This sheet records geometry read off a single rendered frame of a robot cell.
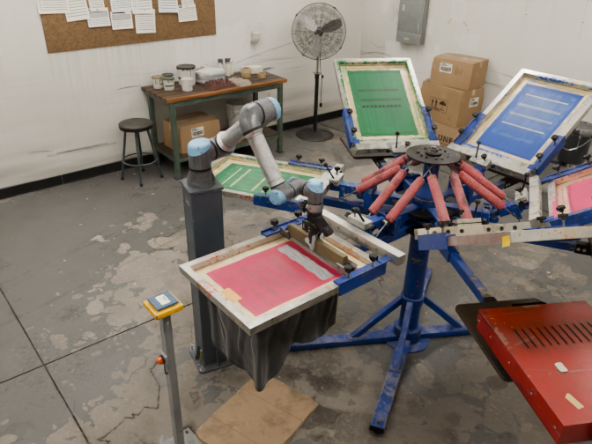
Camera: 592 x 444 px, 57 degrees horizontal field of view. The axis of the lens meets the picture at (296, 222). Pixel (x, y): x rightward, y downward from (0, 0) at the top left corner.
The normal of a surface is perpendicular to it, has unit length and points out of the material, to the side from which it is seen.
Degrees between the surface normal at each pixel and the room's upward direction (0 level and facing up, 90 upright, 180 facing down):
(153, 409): 0
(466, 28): 90
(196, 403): 0
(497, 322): 0
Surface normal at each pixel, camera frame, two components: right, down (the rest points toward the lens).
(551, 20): -0.78, 0.29
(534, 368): 0.02, -0.88
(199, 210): 0.44, 0.43
